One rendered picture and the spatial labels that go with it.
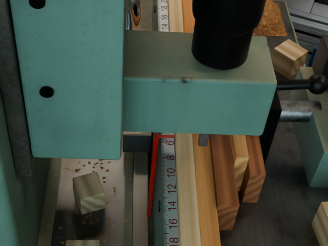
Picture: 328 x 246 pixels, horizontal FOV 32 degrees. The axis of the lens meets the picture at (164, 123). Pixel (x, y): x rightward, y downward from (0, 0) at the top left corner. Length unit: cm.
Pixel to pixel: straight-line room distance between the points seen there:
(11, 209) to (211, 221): 19
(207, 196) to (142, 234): 14
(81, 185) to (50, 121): 24
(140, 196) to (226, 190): 18
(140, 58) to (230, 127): 11
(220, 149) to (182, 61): 14
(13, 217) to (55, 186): 22
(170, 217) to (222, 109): 11
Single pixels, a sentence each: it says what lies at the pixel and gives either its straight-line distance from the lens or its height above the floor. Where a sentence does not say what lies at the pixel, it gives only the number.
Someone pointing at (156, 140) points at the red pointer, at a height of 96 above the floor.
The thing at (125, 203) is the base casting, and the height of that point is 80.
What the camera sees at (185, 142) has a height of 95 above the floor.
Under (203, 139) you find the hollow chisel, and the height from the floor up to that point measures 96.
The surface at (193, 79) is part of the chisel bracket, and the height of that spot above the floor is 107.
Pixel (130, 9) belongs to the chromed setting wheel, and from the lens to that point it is 62.
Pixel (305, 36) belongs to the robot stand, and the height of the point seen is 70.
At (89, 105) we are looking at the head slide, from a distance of 46.
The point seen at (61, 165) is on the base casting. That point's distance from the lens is 77.
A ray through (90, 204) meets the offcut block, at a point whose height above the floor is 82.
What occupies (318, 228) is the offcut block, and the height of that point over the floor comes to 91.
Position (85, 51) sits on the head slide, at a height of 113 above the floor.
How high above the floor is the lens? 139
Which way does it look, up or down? 46 degrees down
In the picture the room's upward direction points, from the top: 6 degrees clockwise
